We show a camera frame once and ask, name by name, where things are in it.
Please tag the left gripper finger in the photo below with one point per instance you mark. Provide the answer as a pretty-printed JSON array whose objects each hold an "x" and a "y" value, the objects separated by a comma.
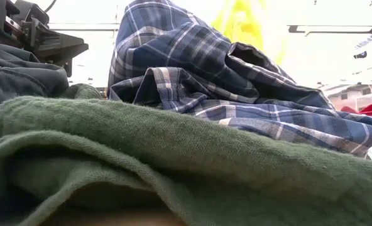
[
  {"x": 67, "y": 67},
  {"x": 60, "y": 47}
]

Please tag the dark slate grey garment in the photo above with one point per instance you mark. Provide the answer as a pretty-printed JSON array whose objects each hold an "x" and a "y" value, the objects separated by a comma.
[{"x": 16, "y": 75}]

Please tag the blue plaid shirt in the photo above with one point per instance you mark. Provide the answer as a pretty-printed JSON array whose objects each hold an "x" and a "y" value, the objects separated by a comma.
[{"x": 186, "y": 59}]

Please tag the dark green sweater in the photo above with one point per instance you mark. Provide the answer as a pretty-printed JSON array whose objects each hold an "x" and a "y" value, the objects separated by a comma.
[{"x": 173, "y": 150}]

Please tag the yellow translucent object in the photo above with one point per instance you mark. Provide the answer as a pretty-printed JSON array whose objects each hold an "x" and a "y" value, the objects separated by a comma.
[{"x": 241, "y": 22}]

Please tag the black overhead frame bar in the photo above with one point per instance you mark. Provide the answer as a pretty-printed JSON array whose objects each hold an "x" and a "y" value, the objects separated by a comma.
[{"x": 79, "y": 27}]

